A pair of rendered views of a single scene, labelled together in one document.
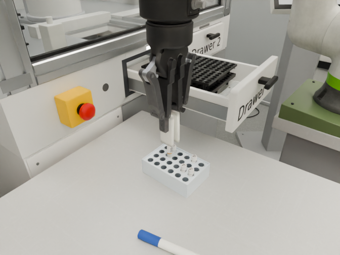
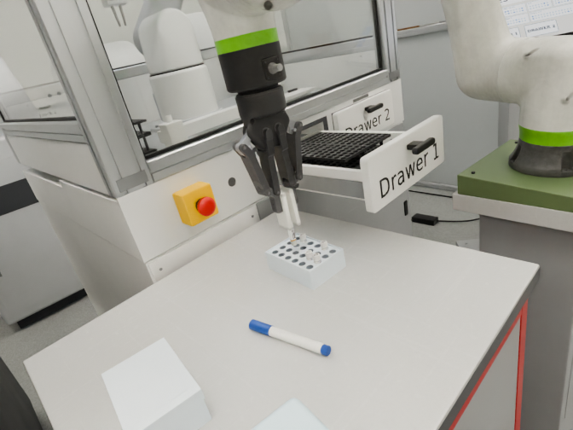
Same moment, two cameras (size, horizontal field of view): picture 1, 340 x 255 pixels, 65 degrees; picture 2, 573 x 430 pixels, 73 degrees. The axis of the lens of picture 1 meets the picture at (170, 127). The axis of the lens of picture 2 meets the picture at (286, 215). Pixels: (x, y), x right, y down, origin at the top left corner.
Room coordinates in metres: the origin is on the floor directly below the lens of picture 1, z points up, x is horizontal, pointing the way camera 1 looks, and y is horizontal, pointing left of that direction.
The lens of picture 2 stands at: (-0.15, -0.16, 1.15)
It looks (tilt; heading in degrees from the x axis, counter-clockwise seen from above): 24 degrees down; 15
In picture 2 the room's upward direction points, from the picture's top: 13 degrees counter-clockwise
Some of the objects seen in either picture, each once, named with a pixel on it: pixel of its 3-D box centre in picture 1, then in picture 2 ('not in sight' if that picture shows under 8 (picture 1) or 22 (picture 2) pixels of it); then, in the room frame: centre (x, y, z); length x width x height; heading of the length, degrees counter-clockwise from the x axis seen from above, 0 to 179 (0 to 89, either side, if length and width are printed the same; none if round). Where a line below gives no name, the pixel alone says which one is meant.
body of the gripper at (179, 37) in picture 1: (169, 47); (264, 118); (0.44, 0.00, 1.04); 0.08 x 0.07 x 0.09; 141
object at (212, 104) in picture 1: (186, 76); (329, 158); (0.76, -0.05, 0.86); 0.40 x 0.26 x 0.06; 55
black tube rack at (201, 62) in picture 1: (188, 75); (332, 156); (0.75, -0.06, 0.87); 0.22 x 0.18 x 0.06; 55
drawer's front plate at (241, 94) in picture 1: (254, 90); (407, 159); (0.64, -0.22, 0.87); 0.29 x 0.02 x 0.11; 145
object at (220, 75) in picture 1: (220, 73); (366, 147); (0.70, -0.14, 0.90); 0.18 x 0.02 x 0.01; 145
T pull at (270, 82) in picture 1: (266, 81); (418, 145); (0.62, -0.24, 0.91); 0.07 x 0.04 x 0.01; 145
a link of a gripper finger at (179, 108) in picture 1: (174, 83); (281, 156); (0.45, -0.01, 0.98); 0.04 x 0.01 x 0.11; 51
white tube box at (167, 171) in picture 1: (175, 167); (304, 258); (0.44, -0.01, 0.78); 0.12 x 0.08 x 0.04; 51
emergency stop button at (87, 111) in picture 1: (85, 111); (205, 206); (0.52, 0.19, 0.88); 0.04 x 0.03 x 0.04; 145
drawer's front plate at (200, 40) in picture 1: (205, 43); (366, 119); (1.08, -0.14, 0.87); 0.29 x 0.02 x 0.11; 145
